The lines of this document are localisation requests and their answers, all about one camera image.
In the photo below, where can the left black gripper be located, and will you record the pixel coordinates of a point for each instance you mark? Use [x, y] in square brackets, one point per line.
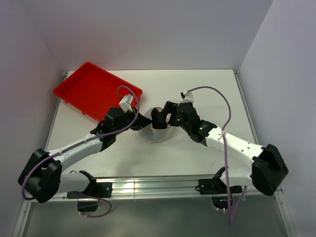
[135, 121]

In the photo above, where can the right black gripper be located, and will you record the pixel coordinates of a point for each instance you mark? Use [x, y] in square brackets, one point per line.
[170, 113]

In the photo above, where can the white mesh laundry bag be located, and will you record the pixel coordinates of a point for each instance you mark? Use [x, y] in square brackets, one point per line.
[152, 135]

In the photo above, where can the black cloth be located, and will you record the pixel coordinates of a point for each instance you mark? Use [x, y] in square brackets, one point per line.
[159, 118]

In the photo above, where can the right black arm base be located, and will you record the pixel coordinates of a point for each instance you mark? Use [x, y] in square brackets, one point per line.
[219, 189]

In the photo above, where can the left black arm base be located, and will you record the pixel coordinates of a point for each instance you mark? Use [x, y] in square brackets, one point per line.
[93, 197]

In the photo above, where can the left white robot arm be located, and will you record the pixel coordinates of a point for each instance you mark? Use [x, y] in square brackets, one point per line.
[43, 176]

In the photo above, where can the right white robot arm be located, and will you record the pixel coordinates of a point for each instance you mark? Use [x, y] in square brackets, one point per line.
[266, 168]

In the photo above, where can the red plastic tray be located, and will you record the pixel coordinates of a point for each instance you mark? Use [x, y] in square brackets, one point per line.
[93, 90]

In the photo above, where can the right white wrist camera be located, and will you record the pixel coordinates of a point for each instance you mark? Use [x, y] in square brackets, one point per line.
[187, 97]

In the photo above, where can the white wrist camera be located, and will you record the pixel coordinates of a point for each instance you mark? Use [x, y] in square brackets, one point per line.
[187, 97]
[126, 102]

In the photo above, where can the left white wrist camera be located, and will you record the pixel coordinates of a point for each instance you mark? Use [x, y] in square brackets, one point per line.
[126, 102]

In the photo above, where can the aluminium mounting rail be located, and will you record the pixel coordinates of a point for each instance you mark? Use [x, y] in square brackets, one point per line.
[155, 187]

